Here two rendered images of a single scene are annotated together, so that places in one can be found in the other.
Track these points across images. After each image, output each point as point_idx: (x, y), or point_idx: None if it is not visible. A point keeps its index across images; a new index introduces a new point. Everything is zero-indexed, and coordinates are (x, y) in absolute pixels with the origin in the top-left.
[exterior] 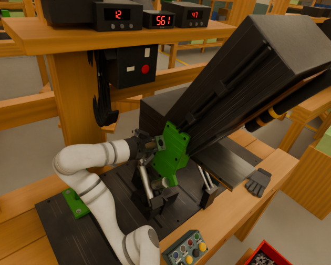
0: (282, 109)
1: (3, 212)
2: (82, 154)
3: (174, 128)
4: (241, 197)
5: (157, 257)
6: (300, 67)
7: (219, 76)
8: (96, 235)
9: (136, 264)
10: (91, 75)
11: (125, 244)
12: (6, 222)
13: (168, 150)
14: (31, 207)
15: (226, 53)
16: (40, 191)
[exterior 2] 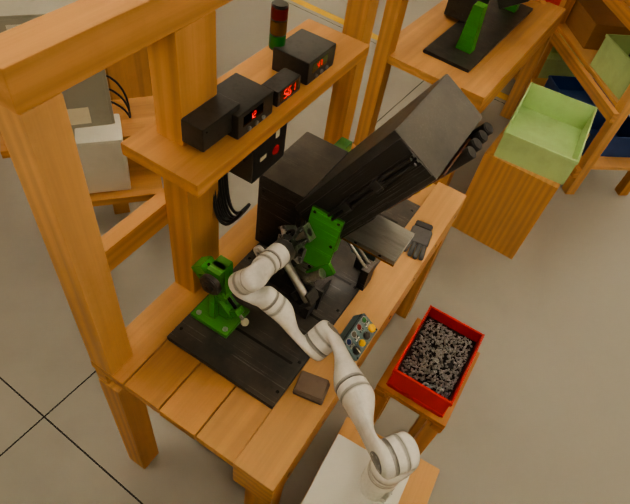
0: None
1: (134, 354)
2: (261, 272)
3: (323, 213)
4: (401, 265)
5: (343, 342)
6: (439, 168)
7: (372, 171)
8: (258, 347)
9: (325, 353)
10: None
11: (310, 340)
12: (146, 363)
13: (318, 238)
14: (162, 340)
15: (377, 154)
16: (158, 320)
